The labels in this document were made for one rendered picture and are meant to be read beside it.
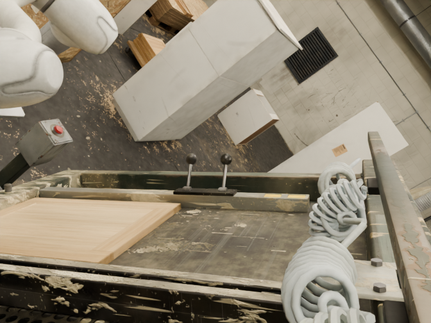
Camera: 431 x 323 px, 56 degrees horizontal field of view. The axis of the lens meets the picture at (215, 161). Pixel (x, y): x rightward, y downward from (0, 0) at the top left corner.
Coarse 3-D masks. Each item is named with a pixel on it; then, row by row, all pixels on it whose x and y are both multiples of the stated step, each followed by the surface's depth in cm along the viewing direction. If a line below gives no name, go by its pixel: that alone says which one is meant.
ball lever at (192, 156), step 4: (188, 156) 131; (192, 156) 131; (196, 156) 132; (188, 160) 131; (192, 160) 130; (196, 160) 132; (192, 164) 132; (188, 172) 130; (188, 176) 130; (188, 180) 130; (188, 184) 129; (184, 188) 128; (188, 188) 128
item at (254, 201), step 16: (48, 192) 144; (64, 192) 142; (80, 192) 140; (96, 192) 137; (112, 192) 135; (128, 192) 134; (144, 192) 133; (160, 192) 132; (240, 192) 126; (224, 208) 123; (240, 208) 122; (256, 208) 120; (272, 208) 118; (288, 208) 117; (304, 208) 115
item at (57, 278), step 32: (352, 192) 52; (320, 224) 52; (0, 256) 77; (0, 288) 72; (32, 288) 70; (64, 288) 67; (96, 288) 65; (128, 288) 63; (160, 288) 61; (192, 288) 60; (224, 288) 60; (256, 288) 60; (384, 288) 49; (128, 320) 64; (160, 320) 62; (192, 320) 60; (224, 320) 59; (256, 320) 57
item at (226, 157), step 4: (224, 156) 127; (228, 156) 127; (224, 160) 127; (228, 160) 127; (224, 164) 128; (228, 164) 128; (224, 168) 127; (224, 172) 126; (224, 176) 126; (224, 180) 126; (224, 184) 125; (220, 188) 125; (224, 188) 124
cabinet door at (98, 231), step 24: (0, 216) 123; (24, 216) 122; (48, 216) 121; (72, 216) 120; (96, 216) 118; (120, 216) 117; (144, 216) 114; (168, 216) 117; (0, 240) 102; (24, 240) 101; (48, 240) 100; (72, 240) 99; (96, 240) 98; (120, 240) 97
